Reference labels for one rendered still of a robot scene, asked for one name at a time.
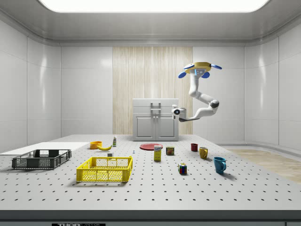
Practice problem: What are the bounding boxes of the white cabinet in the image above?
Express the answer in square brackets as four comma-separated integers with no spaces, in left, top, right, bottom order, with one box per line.
[132,98,179,142]

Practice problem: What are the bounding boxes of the red plate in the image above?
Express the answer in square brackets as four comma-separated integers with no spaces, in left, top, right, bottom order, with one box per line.
[139,143,163,152]

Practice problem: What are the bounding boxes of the yellow box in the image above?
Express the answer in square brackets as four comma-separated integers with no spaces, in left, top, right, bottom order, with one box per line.
[154,145,163,162]

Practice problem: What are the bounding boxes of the yellow mug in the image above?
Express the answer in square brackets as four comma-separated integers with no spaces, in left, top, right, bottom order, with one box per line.
[199,146,209,160]

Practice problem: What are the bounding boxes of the yellow basket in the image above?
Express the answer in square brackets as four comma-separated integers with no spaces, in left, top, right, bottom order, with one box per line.
[76,156,134,183]

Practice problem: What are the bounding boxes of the blue mug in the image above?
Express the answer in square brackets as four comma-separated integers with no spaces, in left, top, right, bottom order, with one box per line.
[213,157,227,175]

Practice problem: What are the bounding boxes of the dark grey basket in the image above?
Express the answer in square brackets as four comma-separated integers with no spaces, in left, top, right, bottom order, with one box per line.
[11,149,72,170]

